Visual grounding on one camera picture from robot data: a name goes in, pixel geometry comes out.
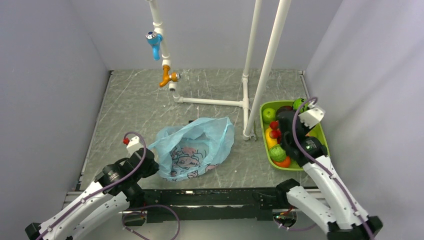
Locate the fake watermelon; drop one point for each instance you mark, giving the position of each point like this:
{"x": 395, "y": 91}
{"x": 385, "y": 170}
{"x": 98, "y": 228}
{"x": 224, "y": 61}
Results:
{"x": 297, "y": 105}

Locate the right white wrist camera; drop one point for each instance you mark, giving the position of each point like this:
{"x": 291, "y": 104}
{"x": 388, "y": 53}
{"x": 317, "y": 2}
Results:
{"x": 310, "y": 118}

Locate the white PVC pipe frame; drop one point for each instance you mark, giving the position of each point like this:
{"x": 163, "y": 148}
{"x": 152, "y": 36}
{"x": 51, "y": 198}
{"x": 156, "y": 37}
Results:
{"x": 250, "y": 110}

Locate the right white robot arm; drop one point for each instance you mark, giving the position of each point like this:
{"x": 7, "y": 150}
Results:
{"x": 342, "y": 217}

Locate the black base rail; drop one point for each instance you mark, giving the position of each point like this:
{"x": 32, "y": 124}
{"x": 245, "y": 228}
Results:
{"x": 195, "y": 204}

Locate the fake green apple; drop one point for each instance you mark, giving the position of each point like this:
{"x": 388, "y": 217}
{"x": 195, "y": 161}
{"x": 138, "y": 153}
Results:
{"x": 268, "y": 115}

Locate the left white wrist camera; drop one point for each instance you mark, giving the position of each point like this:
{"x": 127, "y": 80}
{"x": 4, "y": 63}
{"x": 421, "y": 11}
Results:
{"x": 132, "y": 144}

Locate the fake yellow lemon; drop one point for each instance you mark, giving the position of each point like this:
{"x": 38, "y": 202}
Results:
{"x": 270, "y": 142}

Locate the fake dark purple fruit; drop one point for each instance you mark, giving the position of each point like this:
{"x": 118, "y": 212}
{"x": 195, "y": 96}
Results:
{"x": 283, "y": 109}

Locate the fake green lime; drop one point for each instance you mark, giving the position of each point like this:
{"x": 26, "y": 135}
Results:
{"x": 277, "y": 153}

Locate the blue plastic tap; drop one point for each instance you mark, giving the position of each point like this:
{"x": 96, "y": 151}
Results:
{"x": 154, "y": 39}

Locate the green plastic basket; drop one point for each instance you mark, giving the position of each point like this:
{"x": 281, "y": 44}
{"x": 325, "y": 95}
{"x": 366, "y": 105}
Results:
{"x": 317, "y": 132}

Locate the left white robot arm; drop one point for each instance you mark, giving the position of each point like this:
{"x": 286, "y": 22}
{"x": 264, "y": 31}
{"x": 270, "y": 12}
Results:
{"x": 114, "y": 189}

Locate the light blue plastic bag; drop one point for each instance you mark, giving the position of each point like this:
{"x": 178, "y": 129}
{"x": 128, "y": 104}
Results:
{"x": 188, "y": 151}

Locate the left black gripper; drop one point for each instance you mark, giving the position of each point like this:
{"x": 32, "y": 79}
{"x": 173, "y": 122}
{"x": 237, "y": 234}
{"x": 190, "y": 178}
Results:
{"x": 154, "y": 167}

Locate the fake orange fruit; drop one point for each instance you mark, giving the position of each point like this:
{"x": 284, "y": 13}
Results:
{"x": 284, "y": 163}

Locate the orange plastic tap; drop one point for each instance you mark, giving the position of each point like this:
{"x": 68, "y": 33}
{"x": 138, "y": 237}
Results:
{"x": 168, "y": 76}

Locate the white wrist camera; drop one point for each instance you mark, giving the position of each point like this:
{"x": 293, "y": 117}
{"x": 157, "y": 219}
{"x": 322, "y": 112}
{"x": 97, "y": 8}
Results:
{"x": 310, "y": 118}
{"x": 132, "y": 144}

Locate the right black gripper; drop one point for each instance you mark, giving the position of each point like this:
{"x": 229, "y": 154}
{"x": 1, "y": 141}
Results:
{"x": 306, "y": 129}

